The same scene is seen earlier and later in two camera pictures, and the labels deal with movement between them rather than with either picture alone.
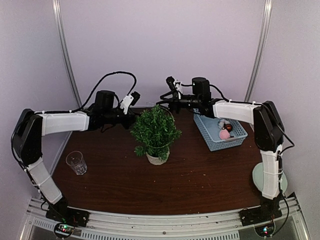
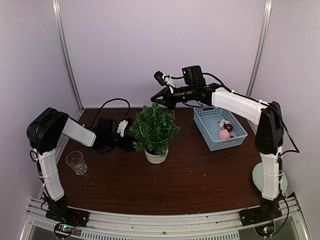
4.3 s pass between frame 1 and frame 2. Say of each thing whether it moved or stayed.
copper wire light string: moved
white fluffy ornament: stayed
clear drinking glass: stayed
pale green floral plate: stayed
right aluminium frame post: stayed
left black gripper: moved
